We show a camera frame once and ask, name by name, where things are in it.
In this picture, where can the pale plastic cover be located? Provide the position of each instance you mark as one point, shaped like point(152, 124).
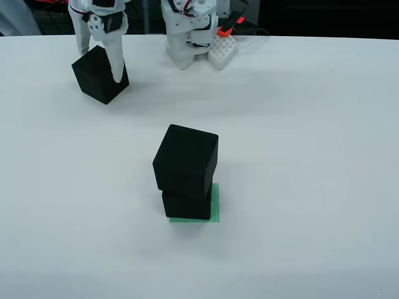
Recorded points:
point(15, 18)

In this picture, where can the black orange-tipped clamp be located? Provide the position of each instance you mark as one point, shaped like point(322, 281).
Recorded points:
point(232, 21)

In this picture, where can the white perforated block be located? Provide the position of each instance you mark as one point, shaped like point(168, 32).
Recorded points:
point(223, 53)

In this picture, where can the black cube with scuff mark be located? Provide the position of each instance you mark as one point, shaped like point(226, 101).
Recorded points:
point(187, 207)

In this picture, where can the green striped square marker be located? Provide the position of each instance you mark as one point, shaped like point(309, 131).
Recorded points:
point(215, 205)

